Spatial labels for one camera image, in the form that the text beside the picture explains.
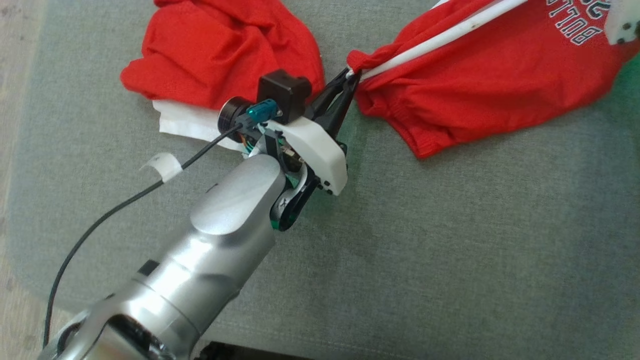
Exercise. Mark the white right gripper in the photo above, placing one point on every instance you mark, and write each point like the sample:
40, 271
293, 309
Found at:
627, 17

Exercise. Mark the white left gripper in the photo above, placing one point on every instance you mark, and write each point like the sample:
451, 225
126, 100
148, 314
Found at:
320, 150

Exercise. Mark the red white basketball jersey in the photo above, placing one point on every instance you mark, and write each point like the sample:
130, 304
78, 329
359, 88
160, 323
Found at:
225, 45

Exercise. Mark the red shorts with Bulls print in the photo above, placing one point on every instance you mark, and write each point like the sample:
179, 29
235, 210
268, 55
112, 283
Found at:
500, 85

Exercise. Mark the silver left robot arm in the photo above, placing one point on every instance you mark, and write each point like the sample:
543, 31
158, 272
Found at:
215, 240

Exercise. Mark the white tape tag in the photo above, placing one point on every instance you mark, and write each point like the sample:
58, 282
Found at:
167, 165

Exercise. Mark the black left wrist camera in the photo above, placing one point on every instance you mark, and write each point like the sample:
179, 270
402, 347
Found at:
285, 92

